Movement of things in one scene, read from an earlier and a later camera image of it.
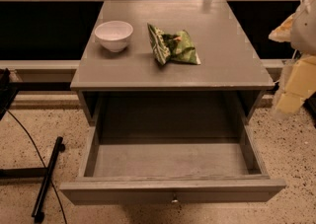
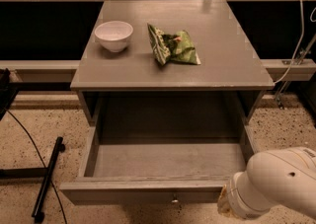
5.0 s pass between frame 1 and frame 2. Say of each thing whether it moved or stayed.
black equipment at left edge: stayed
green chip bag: stayed
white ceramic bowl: stayed
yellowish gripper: moved
